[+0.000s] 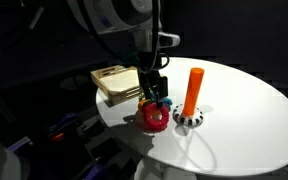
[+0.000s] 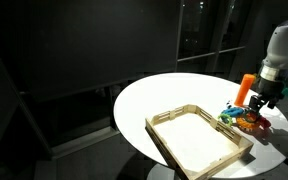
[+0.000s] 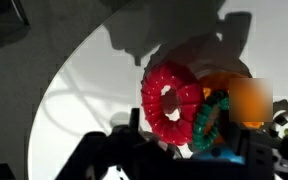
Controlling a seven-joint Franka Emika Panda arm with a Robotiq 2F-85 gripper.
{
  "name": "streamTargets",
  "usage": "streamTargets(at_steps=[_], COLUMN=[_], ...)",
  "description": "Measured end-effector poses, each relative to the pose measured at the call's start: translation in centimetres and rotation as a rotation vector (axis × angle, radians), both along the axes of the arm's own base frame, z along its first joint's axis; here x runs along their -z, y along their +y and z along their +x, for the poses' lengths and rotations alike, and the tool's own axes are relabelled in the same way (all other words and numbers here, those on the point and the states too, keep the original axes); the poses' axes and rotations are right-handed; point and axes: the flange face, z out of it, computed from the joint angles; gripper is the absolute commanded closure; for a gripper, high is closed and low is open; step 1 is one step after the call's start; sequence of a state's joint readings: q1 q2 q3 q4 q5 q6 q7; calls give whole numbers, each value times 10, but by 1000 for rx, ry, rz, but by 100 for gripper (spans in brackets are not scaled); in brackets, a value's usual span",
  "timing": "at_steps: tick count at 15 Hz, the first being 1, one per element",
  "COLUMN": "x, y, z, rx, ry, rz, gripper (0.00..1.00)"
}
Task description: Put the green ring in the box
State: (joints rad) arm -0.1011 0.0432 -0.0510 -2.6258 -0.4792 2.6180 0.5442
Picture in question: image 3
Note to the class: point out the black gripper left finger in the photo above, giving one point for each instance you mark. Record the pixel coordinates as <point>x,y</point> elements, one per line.
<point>117,156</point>

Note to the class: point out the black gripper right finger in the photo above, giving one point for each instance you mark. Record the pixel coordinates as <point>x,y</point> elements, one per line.
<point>260,156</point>

